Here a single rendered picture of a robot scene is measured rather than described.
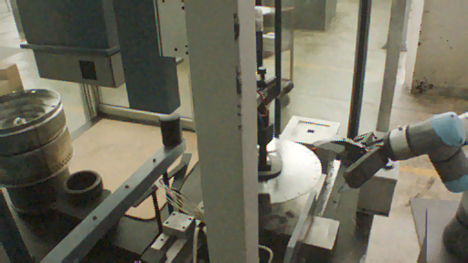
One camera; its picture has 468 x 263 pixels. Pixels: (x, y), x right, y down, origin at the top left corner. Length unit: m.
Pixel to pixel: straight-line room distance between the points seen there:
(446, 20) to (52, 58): 3.51
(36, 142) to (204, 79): 1.03
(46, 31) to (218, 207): 0.85
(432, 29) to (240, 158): 3.79
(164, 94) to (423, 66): 3.50
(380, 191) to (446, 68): 3.02
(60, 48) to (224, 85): 0.82
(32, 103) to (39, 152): 0.25
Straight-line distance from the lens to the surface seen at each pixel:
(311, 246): 1.10
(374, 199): 1.29
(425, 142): 0.90
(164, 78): 0.82
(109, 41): 0.97
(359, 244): 1.22
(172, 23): 0.77
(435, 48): 4.10
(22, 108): 1.49
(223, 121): 0.29
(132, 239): 1.14
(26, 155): 1.30
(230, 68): 0.27
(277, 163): 1.14
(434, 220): 1.37
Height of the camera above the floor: 1.60
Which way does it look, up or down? 29 degrees down
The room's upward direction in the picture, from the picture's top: 2 degrees counter-clockwise
